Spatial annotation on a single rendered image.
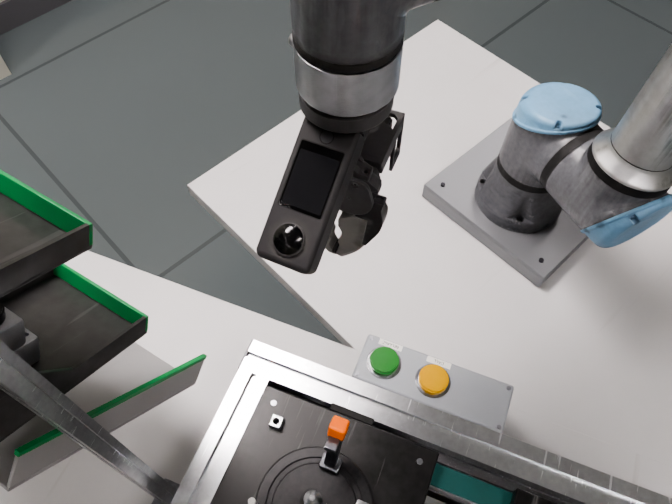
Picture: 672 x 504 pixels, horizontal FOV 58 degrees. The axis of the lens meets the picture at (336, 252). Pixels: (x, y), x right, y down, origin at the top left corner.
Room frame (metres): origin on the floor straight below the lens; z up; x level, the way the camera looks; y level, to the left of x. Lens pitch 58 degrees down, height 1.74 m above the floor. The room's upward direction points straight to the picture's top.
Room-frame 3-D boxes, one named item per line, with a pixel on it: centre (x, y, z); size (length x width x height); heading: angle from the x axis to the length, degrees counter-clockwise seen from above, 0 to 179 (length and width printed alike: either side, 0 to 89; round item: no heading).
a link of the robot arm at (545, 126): (0.64, -0.33, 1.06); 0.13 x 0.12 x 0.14; 27
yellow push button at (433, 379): (0.28, -0.13, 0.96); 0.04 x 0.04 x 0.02
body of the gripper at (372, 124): (0.34, -0.01, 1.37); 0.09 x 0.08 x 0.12; 158
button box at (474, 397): (0.28, -0.13, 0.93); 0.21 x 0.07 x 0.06; 68
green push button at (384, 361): (0.31, -0.07, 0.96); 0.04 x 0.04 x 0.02
